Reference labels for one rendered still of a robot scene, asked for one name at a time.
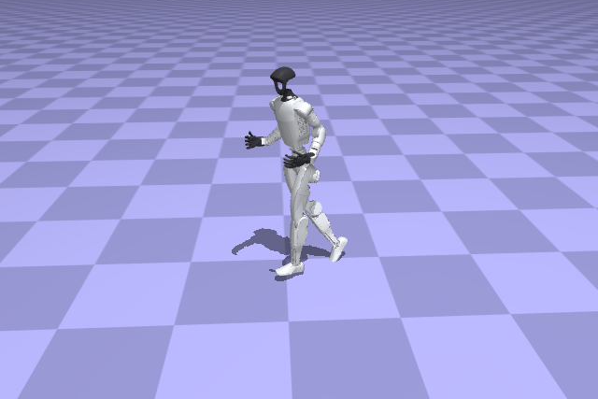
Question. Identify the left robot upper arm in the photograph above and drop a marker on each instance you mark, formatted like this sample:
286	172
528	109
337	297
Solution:
306	111

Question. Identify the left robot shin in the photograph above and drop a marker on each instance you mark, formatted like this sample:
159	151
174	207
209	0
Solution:
297	239

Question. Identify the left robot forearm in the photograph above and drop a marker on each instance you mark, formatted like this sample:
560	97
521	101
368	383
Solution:
317	142

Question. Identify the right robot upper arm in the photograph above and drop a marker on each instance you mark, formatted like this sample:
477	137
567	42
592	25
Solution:
272	104

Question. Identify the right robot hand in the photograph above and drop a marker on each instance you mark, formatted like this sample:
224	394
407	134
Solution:
253	141

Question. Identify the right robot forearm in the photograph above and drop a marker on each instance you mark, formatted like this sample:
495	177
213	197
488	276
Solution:
272	138

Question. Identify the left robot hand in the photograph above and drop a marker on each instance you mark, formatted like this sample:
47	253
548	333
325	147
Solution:
298	160

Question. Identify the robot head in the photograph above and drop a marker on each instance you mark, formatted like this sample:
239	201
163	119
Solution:
282	75

